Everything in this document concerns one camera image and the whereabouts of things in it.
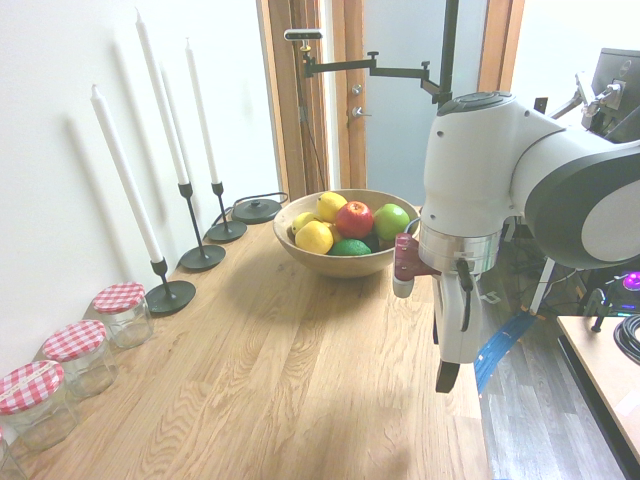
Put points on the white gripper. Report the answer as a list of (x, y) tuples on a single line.
[(452, 320)]

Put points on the yellow lemon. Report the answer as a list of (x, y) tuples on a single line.
[(314, 237), (301, 221), (331, 205)]

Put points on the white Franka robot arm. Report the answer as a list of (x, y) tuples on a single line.
[(470, 165)]

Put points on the blue ribbon strip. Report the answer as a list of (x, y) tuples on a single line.
[(502, 345)]

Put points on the white stand leg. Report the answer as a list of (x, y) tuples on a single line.
[(542, 285)]

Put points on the wooden fruit bowl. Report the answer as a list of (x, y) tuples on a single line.
[(345, 267)]

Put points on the green lime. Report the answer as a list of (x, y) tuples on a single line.
[(350, 248)]

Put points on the wooden robot side table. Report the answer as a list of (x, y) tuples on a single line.
[(610, 370)]

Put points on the green apple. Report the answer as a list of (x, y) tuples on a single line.
[(391, 221)]

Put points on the black table clamp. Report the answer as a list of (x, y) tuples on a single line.
[(598, 310)]

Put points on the yellow pear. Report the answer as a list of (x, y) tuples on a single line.
[(335, 232)]

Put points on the red apple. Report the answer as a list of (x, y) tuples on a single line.
[(354, 219)]

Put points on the device with purple light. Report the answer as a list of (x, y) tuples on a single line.
[(631, 282)]

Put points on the black round disc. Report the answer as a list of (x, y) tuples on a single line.
[(256, 211)]

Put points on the tall black candle holder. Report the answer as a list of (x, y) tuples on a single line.
[(202, 258)]

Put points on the frosted glass wooden door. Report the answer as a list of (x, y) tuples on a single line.
[(415, 100)]

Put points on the silver door lock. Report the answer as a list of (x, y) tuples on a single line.
[(356, 89)]

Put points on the glass jar red checkered lid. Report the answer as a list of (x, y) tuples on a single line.
[(80, 350), (122, 312), (35, 395)]

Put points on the black vertical pole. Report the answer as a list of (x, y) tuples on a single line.
[(449, 40)]

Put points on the black computer monitor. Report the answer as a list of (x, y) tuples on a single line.
[(620, 65)]

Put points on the tallest white taper candle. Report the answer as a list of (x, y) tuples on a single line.
[(160, 95)]

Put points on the maroon wrist camera mount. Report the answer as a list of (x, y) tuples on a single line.
[(407, 257)]

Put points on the wooden door frame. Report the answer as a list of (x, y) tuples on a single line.
[(300, 100)]

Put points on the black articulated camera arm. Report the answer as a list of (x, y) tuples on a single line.
[(350, 65)]

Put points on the grey exterior stereo camera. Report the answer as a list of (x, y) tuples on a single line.
[(303, 35)]

